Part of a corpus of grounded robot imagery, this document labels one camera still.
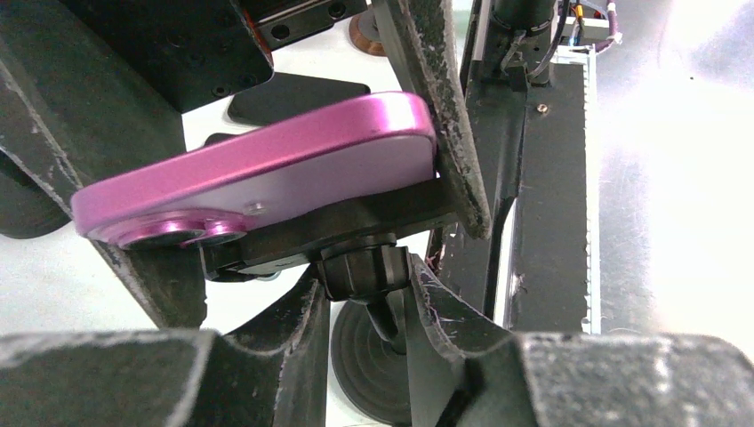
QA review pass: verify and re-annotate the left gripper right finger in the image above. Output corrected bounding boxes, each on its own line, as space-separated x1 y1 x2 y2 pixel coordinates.
404 255 753 426

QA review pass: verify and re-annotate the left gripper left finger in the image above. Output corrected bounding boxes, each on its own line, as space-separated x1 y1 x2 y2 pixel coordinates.
1 273 330 426

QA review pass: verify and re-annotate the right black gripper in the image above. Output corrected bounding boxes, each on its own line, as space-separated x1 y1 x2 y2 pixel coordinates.
0 0 369 331

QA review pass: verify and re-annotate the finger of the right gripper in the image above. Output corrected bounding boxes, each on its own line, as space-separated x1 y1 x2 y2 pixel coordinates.
371 1 492 239

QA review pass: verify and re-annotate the black phone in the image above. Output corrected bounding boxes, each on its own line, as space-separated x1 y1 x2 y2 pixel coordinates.
227 73 371 126
203 133 237 147

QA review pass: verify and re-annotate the purple phone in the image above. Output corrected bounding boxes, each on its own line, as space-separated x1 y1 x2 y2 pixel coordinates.
71 92 437 250

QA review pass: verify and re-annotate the brown base phone stand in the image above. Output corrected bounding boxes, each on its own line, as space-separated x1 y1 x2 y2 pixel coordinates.
349 6 387 57

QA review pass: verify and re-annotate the right small circuit board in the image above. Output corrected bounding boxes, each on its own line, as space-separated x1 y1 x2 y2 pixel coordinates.
557 0 623 55

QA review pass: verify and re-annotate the black front mounting rail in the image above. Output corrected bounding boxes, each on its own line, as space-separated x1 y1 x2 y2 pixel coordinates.
428 1 601 334

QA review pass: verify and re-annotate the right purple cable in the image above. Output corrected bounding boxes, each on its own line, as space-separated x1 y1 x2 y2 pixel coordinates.
591 0 624 54

